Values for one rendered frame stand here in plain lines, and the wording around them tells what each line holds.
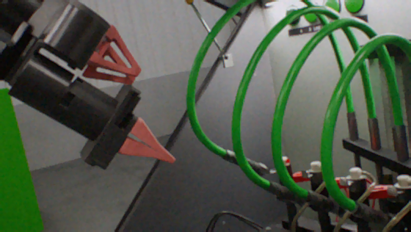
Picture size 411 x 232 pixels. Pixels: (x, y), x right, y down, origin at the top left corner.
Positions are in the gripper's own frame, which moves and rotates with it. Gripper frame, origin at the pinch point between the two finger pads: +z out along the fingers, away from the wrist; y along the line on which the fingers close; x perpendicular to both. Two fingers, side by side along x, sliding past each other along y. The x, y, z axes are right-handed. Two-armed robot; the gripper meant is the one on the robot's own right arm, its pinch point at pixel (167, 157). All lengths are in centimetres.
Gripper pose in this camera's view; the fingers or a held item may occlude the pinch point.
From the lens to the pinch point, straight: 57.1
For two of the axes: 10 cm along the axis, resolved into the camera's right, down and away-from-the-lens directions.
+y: 5.1, -8.5, 1.1
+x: -3.4, -0.8, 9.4
